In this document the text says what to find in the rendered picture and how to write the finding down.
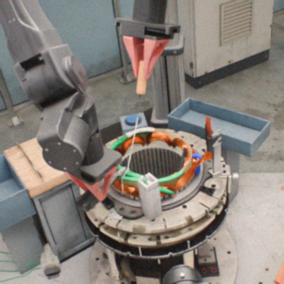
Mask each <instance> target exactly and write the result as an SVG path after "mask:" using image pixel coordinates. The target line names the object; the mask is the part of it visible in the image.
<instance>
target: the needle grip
mask: <svg viewBox="0 0 284 284"><path fill-rule="evenodd" d="M146 82H147V79H145V74H144V60H140V61H139V70H138V80H137V86H136V92H137V93H138V94H145V92H146Z"/></svg>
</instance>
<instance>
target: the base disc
mask: <svg viewBox="0 0 284 284"><path fill-rule="evenodd" d="M209 245H213V247H215V250H216V256H217V261H218V265H219V271H220V276H211V277H202V278H201V279H202V281H203V282H211V283H212V284H234V283H235V280H236V276H237V272H238V254H237V250H236V245H235V242H234V240H233V238H232V237H231V235H230V233H229V232H228V230H227V228H225V227H224V226H223V225H222V227H221V228H220V229H219V231H218V232H217V233H216V234H215V235H214V236H213V239H212V241H211V242H209ZM105 249H106V247H105V246H104V245H102V244H101V243H100V242H98V241H97V240H96V241H95V243H94V246H93V249H92V251H91V255H90V258H89V277H90V280H91V284H115V283H114V282H113V280H112V278H111V277H110V274H109V272H110V269H111V267H110V261H109V259H106V258H104V257H103V253H104V251H105ZM120 264H121V266H122V271H127V272H128V273H129V276H125V277H126V279H127V280H128V282H129V284H130V283H131V281H136V276H135V275H134V273H133V272H132V271H131V268H130V265H129V255H127V256H123V258H122V260H121V262H120ZM194 269H196V270H197V271H198V263H197V262H196V264H195V267H194Z"/></svg>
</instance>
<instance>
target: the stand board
mask: <svg viewBox="0 0 284 284"><path fill-rule="evenodd" d="M20 146H21V147H22V148H23V150H24V151H25V153H26V154H27V155H28V157H29V159H30V161H31V162H32V163H33V164H34V165H35V167H36V168H37V170H38V171H39V172H40V174H41V176H42V177H43V180H44V182H42V181H41V179H40V178H39V176H38V175H37V174H36V173H35V171H34V170H33V168H32V167H31V166H30V164H29V162H28V161H27V159H26V158H25V157H24V156H23V154H22V152H21V151H20V150H19V148H18V147H17V146H16V147H13V148H9V149H8V150H5V151H4V153H5V154H6V156H7V157H8V160H9V161H10V162H11V164H12V166H13V167H14V168H15V170H16V172H17V173H18V174H19V177H20V179H21V180H22V181H23V183H24V185H25V186H26V188H27V189H28V191H29V194H30V196H31V198H33V197H35V196H37V195H39V194H41V193H42V192H44V191H46V190H50V189H51V188H53V187H55V186H58V185H59V184H62V183H64V182H65V181H67V180H69V179H70V178H69V177H67V176H66V175H65V174H64V173H63V172H62V171H58V170H56V169H53V168H52V167H51V166H49V165H48V164H47V163H46V162H45V161H44V159H43V157H42V148H41V146H40V145H39V144H38V142H37V137H36V138H33V139H30V140H29V141H26V142H24V143H22V144H20Z"/></svg>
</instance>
